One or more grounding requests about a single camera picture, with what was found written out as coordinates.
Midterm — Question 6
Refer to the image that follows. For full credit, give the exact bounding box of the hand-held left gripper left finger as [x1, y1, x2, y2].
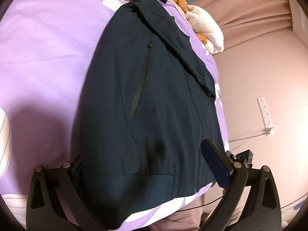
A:
[26, 154, 104, 231]

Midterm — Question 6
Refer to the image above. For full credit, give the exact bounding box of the white wall socket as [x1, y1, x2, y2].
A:
[257, 97, 275, 136]

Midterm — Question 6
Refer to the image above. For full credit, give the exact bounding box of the white plush goose toy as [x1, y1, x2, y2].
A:
[167, 0, 225, 54]

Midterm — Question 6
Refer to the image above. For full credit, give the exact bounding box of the purple floral bedsheet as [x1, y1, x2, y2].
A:
[0, 0, 231, 231]

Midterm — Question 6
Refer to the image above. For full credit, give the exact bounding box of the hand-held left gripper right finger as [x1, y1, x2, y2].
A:
[201, 138, 282, 231]

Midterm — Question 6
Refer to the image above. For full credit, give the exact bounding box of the pink cloth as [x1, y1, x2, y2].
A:
[149, 190, 243, 231]

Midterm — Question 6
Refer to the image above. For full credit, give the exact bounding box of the black cable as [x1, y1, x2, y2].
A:
[178, 196, 224, 212]

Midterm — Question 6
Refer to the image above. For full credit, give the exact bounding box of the navy zip jacket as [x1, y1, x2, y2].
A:
[76, 0, 228, 223]

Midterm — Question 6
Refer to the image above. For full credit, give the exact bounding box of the white cable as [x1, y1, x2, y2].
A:
[228, 129, 272, 143]

